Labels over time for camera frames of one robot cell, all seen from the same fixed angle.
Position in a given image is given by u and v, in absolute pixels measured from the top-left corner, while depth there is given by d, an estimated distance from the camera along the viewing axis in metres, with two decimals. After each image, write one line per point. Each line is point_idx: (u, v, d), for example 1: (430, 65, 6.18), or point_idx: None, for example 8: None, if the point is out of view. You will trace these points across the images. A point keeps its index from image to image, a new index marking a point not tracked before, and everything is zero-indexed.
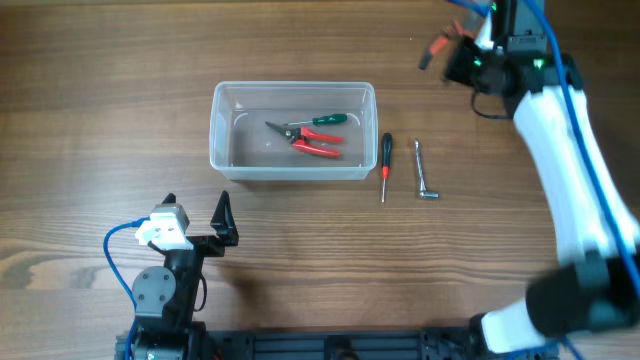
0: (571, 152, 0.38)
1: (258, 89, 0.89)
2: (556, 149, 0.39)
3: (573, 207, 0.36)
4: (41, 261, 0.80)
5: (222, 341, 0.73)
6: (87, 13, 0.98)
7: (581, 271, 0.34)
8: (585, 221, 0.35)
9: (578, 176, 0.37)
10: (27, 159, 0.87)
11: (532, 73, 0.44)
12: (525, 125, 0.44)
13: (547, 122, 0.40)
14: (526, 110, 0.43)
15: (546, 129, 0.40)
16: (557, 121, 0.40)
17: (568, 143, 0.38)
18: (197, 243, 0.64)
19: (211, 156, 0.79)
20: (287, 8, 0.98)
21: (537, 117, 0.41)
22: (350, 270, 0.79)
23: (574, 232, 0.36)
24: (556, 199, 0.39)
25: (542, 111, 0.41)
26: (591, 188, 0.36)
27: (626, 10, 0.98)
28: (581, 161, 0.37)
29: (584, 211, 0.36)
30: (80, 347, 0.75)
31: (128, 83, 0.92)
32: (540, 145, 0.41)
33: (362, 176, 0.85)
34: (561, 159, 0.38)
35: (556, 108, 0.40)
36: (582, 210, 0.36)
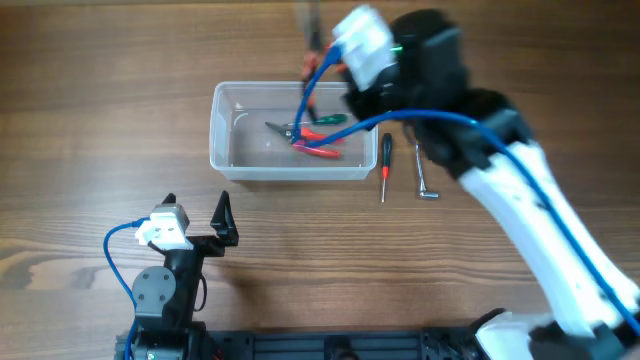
0: (550, 229, 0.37)
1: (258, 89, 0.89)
2: (532, 230, 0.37)
3: (573, 294, 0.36)
4: (41, 261, 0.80)
5: (222, 341, 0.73)
6: (87, 14, 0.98)
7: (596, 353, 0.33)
8: (588, 306, 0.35)
9: (571, 262, 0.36)
10: (27, 159, 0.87)
11: (468, 138, 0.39)
12: (479, 192, 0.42)
13: (511, 195, 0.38)
14: (485, 188, 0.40)
15: (513, 205, 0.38)
16: (525, 198, 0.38)
17: (539, 216, 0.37)
18: (197, 243, 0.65)
19: (211, 156, 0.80)
20: (287, 9, 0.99)
21: (499, 193, 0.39)
22: (350, 270, 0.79)
23: (577, 316, 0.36)
24: (548, 276, 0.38)
25: (503, 190, 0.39)
26: (585, 268, 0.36)
27: (624, 11, 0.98)
28: (563, 242, 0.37)
29: (583, 291, 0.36)
30: (80, 348, 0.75)
31: (129, 83, 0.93)
32: (513, 221, 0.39)
33: (362, 177, 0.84)
34: (543, 242, 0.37)
35: (520, 182, 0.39)
36: (582, 293, 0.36)
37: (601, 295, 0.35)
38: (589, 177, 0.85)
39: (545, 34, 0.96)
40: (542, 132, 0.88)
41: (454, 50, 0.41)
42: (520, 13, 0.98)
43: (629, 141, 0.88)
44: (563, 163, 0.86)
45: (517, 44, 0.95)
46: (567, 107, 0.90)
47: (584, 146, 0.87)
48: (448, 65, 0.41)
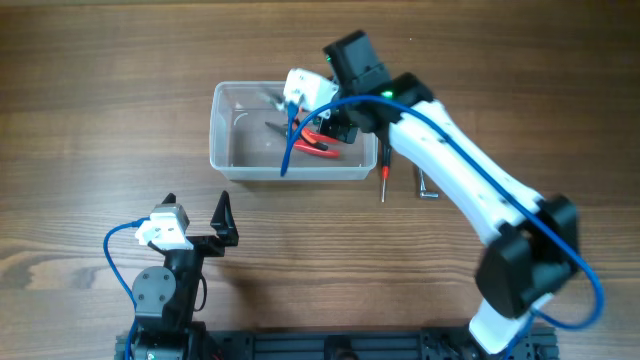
0: (452, 156, 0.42)
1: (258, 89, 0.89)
2: (439, 162, 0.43)
3: (479, 205, 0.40)
4: (41, 261, 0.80)
5: (222, 341, 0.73)
6: (87, 14, 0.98)
7: (507, 251, 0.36)
8: (493, 211, 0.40)
9: (472, 179, 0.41)
10: (27, 159, 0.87)
11: (386, 107, 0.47)
12: (403, 148, 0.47)
13: (421, 138, 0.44)
14: (400, 139, 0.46)
15: (422, 146, 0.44)
16: (430, 137, 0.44)
17: (443, 149, 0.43)
18: (197, 243, 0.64)
19: (211, 156, 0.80)
20: (287, 9, 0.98)
21: (410, 141, 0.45)
22: (350, 270, 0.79)
23: (487, 224, 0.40)
24: (463, 203, 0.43)
25: (415, 136, 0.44)
26: (485, 182, 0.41)
27: (624, 11, 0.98)
28: (465, 165, 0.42)
29: (485, 200, 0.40)
30: (80, 347, 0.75)
31: (129, 83, 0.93)
32: (428, 162, 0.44)
33: (362, 177, 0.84)
34: (449, 169, 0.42)
35: (426, 128, 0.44)
36: (486, 203, 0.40)
37: (501, 200, 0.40)
38: (589, 177, 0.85)
39: (545, 34, 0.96)
40: (543, 132, 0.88)
41: (367, 49, 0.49)
42: (520, 13, 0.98)
43: (628, 141, 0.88)
44: (563, 163, 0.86)
45: (517, 44, 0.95)
46: (567, 107, 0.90)
47: (584, 146, 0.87)
48: (363, 62, 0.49)
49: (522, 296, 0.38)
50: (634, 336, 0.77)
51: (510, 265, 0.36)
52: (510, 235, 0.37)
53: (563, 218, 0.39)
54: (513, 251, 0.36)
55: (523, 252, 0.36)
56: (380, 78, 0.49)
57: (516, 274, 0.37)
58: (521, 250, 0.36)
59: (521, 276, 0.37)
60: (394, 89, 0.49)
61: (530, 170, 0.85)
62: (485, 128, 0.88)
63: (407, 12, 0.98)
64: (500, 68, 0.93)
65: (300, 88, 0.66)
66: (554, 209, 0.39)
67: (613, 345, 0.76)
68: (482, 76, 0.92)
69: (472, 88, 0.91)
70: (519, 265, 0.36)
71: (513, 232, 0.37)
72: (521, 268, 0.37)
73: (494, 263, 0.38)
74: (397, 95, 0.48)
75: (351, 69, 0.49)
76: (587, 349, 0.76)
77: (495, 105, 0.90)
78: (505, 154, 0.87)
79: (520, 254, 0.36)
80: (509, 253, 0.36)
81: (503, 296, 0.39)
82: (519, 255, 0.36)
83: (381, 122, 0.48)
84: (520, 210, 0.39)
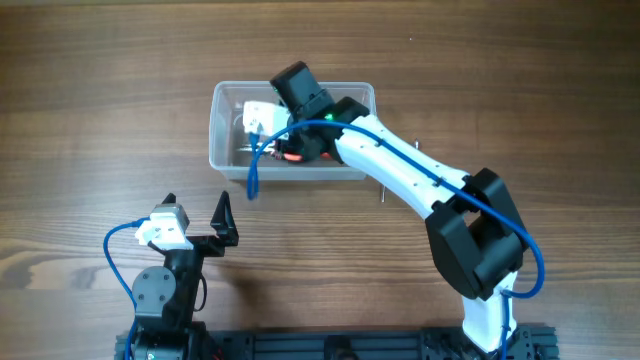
0: (388, 157, 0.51)
1: (258, 89, 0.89)
2: (378, 163, 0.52)
3: (414, 191, 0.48)
4: (41, 261, 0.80)
5: (222, 341, 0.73)
6: (87, 14, 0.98)
7: (442, 225, 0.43)
8: (426, 194, 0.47)
9: (404, 172, 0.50)
10: (27, 159, 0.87)
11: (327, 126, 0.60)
12: (355, 161, 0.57)
13: (364, 147, 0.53)
14: (348, 153, 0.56)
15: (364, 154, 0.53)
16: (370, 145, 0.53)
17: (381, 152, 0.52)
18: (197, 243, 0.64)
19: (211, 156, 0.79)
20: (287, 9, 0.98)
21: (355, 152, 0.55)
22: (349, 270, 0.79)
23: (424, 206, 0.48)
24: (405, 197, 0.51)
25: (359, 146, 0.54)
26: (414, 172, 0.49)
27: (624, 11, 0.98)
28: (398, 162, 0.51)
29: (419, 186, 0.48)
30: (80, 348, 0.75)
31: (129, 83, 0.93)
32: (373, 167, 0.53)
33: (362, 177, 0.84)
34: (388, 167, 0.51)
35: (366, 138, 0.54)
36: (420, 188, 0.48)
37: (434, 184, 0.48)
38: (589, 177, 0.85)
39: (544, 34, 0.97)
40: (542, 132, 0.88)
41: (308, 82, 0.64)
42: (520, 13, 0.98)
43: (628, 140, 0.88)
44: (563, 163, 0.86)
45: (517, 44, 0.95)
46: (567, 107, 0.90)
47: (584, 146, 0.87)
48: (308, 92, 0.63)
49: (471, 267, 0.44)
50: (635, 336, 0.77)
51: (450, 239, 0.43)
52: (443, 212, 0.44)
53: (488, 189, 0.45)
54: (449, 227, 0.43)
55: (458, 224, 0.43)
56: (322, 103, 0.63)
57: (456, 245, 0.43)
58: (455, 223, 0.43)
59: (462, 248, 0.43)
60: (334, 111, 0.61)
61: (530, 170, 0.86)
62: (485, 128, 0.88)
63: (407, 12, 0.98)
64: (500, 68, 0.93)
65: (255, 119, 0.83)
66: (480, 182, 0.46)
67: (613, 345, 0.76)
68: (482, 75, 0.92)
69: (472, 88, 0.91)
70: (457, 236, 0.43)
71: (445, 210, 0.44)
72: (459, 239, 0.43)
73: (437, 241, 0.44)
74: (336, 114, 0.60)
75: (298, 99, 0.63)
76: (586, 349, 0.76)
77: (495, 105, 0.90)
78: (506, 154, 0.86)
79: (452, 225, 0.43)
80: (445, 229, 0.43)
81: (455, 270, 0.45)
82: (456, 229, 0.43)
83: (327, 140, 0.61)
84: (449, 188, 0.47)
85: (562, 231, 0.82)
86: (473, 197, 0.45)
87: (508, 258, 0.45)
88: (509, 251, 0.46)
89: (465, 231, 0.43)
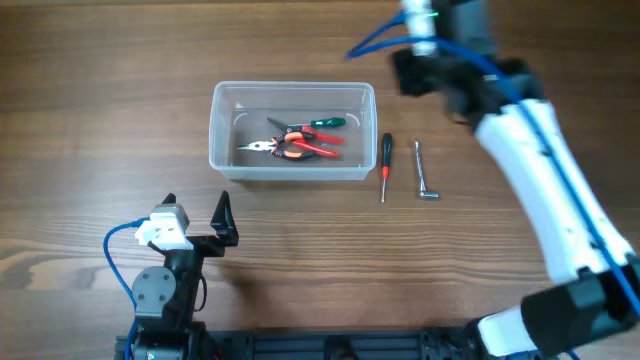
0: (550, 176, 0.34)
1: (258, 89, 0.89)
2: (532, 176, 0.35)
3: (564, 239, 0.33)
4: (41, 261, 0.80)
5: (222, 341, 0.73)
6: (87, 14, 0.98)
7: (580, 299, 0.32)
8: (574, 250, 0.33)
9: (562, 208, 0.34)
10: (27, 159, 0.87)
11: (484, 87, 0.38)
12: (494, 143, 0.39)
13: (521, 143, 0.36)
14: (490, 133, 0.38)
15: (517, 152, 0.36)
16: (526, 143, 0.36)
17: (541, 162, 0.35)
18: (197, 243, 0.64)
19: (211, 156, 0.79)
20: (287, 9, 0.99)
21: (507, 140, 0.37)
22: (350, 270, 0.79)
23: (563, 258, 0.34)
24: (541, 226, 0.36)
25: (510, 137, 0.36)
26: (571, 214, 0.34)
27: (624, 11, 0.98)
28: (556, 188, 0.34)
29: (573, 236, 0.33)
30: (80, 348, 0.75)
31: (129, 83, 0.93)
32: (517, 172, 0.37)
33: (362, 177, 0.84)
34: (536, 184, 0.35)
35: (525, 132, 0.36)
36: (572, 239, 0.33)
37: (590, 244, 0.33)
38: (589, 177, 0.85)
39: (545, 34, 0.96)
40: None
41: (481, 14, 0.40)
42: (520, 14, 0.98)
43: (629, 141, 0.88)
44: None
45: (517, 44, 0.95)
46: (568, 107, 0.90)
47: (584, 146, 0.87)
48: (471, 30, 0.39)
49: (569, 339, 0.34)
50: (635, 337, 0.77)
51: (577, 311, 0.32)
52: (587, 282, 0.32)
53: None
54: (585, 299, 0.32)
55: (596, 305, 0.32)
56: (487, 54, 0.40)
57: (578, 320, 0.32)
58: (595, 301, 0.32)
59: (579, 322, 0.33)
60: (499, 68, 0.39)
61: None
62: None
63: None
64: None
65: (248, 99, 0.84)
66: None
67: (613, 345, 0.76)
68: None
69: None
70: (586, 314, 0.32)
71: (592, 279, 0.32)
72: (585, 317, 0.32)
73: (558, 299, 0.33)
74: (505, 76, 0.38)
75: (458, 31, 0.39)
76: (587, 350, 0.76)
77: None
78: None
79: (589, 307, 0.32)
80: (580, 299, 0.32)
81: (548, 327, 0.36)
82: (589, 307, 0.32)
83: (476, 103, 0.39)
84: (608, 261, 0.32)
85: None
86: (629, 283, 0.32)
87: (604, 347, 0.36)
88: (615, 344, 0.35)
89: (598, 313, 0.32)
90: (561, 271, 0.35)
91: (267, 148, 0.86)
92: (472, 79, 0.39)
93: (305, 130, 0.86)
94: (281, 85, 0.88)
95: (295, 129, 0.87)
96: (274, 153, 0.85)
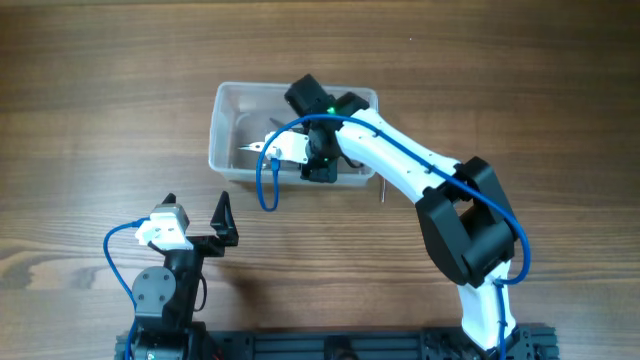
0: (381, 146, 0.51)
1: (260, 91, 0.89)
2: (377, 154, 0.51)
3: (409, 180, 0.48)
4: (41, 261, 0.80)
5: (222, 341, 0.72)
6: (87, 14, 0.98)
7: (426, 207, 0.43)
8: (418, 180, 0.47)
9: (399, 160, 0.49)
10: (27, 159, 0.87)
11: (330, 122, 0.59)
12: (352, 151, 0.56)
13: (359, 136, 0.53)
14: (343, 143, 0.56)
15: (360, 143, 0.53)
16: (366, 135, 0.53)
17: (375, 141, 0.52)
18: (197, 243, 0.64)
19: (209, 157, 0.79)
20: (287, 9, 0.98)
21: (351, 141, 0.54)
22: (350, 270, 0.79)
23: (415, 193, 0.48)
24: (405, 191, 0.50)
25: (356, 135, 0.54)
26: (406, 160, 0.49)
27: (625, 10, 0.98)
28: (392, 151, 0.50)
29: (413, 176, 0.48)
30: (80, 348, 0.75)
31: (129, 83, 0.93)
32: (363, 155, 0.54)
33: (362, 182, 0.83)
34: (376, 156, 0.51)
35: (362, 128, 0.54)
36: (412, 175, 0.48)
37: (426, 171, 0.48)
38: (589, 176, 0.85)
39: (544, 34, 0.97)
40: (543, 132, 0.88)
41: (315, 85, 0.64)
42: (520, 12, 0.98)
43: (628, 140, 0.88)
44: (563, 163, 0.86)
45: (517, 44, 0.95)
46: (567, 106, 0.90)
47: (584, 146, 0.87)
48: (314, 95, 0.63)
49: (457, 249, 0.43)
50: (635, 337, 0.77)
51: (436, 222, 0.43)
52: (432, 197, 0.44)
53: (479, 174, 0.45)
54: (435, 211, 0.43)
55: (444, 207, 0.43)
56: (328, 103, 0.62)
57: (444, 230, 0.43)
58: (441, 204, 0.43)
59: (446, 229, 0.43)
60: (338, 103, 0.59)
61: (529, 169, 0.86)
62: (486, 128, 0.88)
63: (406, 11, 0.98)
64: (500, 68, 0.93)
65: (157, 225, 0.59)
66: (470, 170, 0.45)
67: (613, 345, 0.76)
68: (482, 75, 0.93)
69: (473, 88, 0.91)
70: (443, 219, 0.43)
71: (435, 195, 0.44)
72: (446, 226, 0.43)
73: (426, 226, 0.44)
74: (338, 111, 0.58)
75: (302, 103, 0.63)
76: (586, 350, 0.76)
77: (495, 105, 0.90)
78: (506, 154, 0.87)
79: (439, 210, 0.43)
80: (433, 213, 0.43)
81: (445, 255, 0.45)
82: (442, 214, 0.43)
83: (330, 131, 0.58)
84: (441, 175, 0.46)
85: (562, 231, 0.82)
86: (463, 183, 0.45)
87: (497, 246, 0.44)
88: (499, 239, 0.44)
89: (454, 215, 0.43)
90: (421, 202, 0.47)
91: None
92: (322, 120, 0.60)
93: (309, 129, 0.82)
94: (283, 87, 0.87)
95: None
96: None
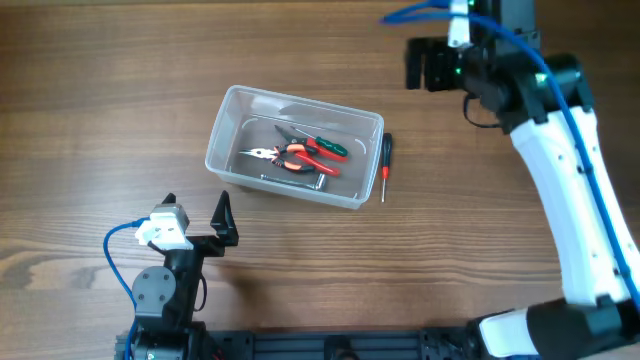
0: (583, 192, 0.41)
1: (273, 100, 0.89)
2: (571, 195, 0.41)
3: (591, 262, 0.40)
4: (41, 261, 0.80)
5: (222, 341, 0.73)
6: (87, 14, 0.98)
7: (596, 322, 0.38)
8: (601, 269, 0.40)
9: (593, 228, 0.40)
10: (27, 159, 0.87)
11: (533, 93, 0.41)
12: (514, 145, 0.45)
13: (557, 158, 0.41)
14: (526, 138, 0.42)
15: (556, 166, 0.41)
16: (569, 162, 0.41)
17: (578, 182, 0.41)
18: (197, 243, 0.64)
19: (206, 157, 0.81)
20: (287, 9, 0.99)
21: (545, 153, 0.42)
22: (350, 270, 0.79)
23: (586, 278, 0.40)
24: (562, 244, 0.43)
25: (551, 153, 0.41)
26: (603, 236, 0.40)
27: None
28: (591, 203, 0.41)
29: (595, 259, 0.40)
30: (80, 347, 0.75)
31: (128, 82, 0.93)
32: (539, 169, 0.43)
33: (354, 206, 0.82)
34: (569, 198, 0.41)
35: (568, 154, 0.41)
36: (597, 261, 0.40)
37: (615, 270, 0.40)
38: None
39: None
40: None
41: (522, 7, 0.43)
42: None
43: None
44: None
45: None
46: None
47: None
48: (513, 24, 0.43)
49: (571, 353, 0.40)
50: None
51: (593, 335, 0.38)
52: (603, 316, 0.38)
53: None
54: (597, 326, 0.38)
55: (610, 330, 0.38)
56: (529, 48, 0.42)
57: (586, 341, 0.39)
58: (610, 327, 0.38)
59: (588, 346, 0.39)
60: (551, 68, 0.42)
61: None
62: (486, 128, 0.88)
63: None
64: None
65: (157, 225, 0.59)
66: None
67: None
68: None
69: None
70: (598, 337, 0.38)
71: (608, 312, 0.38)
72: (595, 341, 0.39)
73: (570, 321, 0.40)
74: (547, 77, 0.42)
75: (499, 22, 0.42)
76: None
77: None
78: (506, 154, 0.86)
79: (603, 332, 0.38)
80: (595, 327, 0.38)
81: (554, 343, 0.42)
82: (603, 332, 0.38)
83: (515, 99, 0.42)
84: (630, 288, 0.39)
85: None
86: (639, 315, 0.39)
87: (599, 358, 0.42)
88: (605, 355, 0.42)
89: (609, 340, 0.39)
90: (577, 292, 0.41)
91: (268, 156, 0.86)
92: (519, 82, 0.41)
93: (308, 144, 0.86)
94: (294, 98, 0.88)
95: (301, 139, 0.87)
96: (274, 161, 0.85)
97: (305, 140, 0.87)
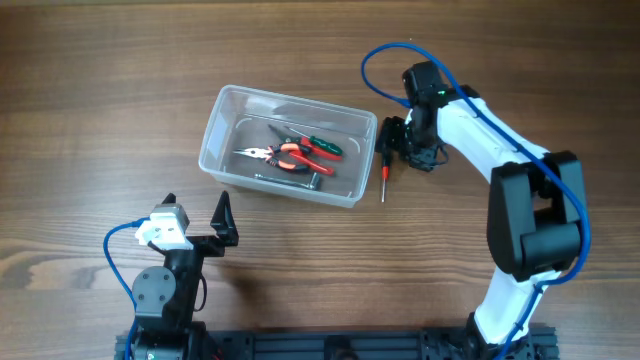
0: (479, 124, 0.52)
1: (266, 100, 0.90)
2: (470, 129, 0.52)
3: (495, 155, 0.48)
4: (41, 261, 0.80)
5: (222, 341, 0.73)
6: (87, 14, 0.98)
7: (507, 179, 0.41)
8: (504, 156, 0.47)
9: (489, 137, 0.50)
10: (27, 159, 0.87)
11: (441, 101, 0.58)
12: (450, 132, 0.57)
13: (459, 115, 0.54)
14: (443, 120, 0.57)
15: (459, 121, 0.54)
16: (467, 114, 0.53)
17: (473, 120, 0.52)
18: (197, 243, 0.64)
19: (201, 157, 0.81)
20: (287, 9, 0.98)
21: (453, 119, 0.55)
22: (350, 270, 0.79)
23: None
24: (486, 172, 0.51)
25: (455, 113, 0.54)
26: (496, 138, 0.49)
27: (626, 10, 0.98)
28: (486, 128, 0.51)
29: (498, 150, 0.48)
30: (80, 347, 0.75)
31: (128, 82, 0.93)
32: (456, 133, 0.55)
33: (349, 205, 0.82)
34: (468, 129, 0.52)
35: (464, 108, 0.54)
36: (500, 151, 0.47)
37: (513, 150, 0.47)
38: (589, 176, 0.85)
39: (545, 34, 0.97)
40: (543, 131, 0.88)
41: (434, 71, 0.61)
42: (521, 12, 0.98)
43: (629, 140, 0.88)
44: None
45: (517, 43, 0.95)
46: (567, 106, 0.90)
47: (584, 146, 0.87)
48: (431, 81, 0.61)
49: (518, 228, 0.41)
50: (635, 337, 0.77)
51: (510, 189, 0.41)
52: (512, 168, 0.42)
53: (567, 167, 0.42)
54: (510, 180, 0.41)
55: (521, 183, 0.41)
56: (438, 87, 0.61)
57: (511, 200, 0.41)
58: (519, 180, 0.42)
59: (515, 210, 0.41)
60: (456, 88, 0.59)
61: None
62: None
63: (407, 11, 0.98)
64: (500, 68, 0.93)
65: (157, 225, 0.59)
66: (558, 159, 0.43)
67: (612, 345, 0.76)
68: (482, 75, 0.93)
69: (473, 88, 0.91)
70: (515, 194, 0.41)
71: (515, 166, 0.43)
72: (517, 196, 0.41)
73: (496, 198, 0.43)
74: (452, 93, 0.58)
75: (419, 84, 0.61)
76: (586, 350, 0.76)
77: (496, 104, 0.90)
78: None
79: (515, 185, 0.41)
80: (507, 179, 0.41)
81: (502, 237, 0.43)
82: (517, 185, 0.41)
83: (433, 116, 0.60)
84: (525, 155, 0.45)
85: None
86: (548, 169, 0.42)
87: (557, 246, 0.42)
88: (561, 240, 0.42)
89: (527, 195, 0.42)
90: None
91: (261, 155, 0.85)
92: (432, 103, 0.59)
93: (302, 143, 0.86)
94: (288, 98, 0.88)
95: (295, 138, 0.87)
96: (268, 161, 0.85)
97: (298, 140, 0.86)
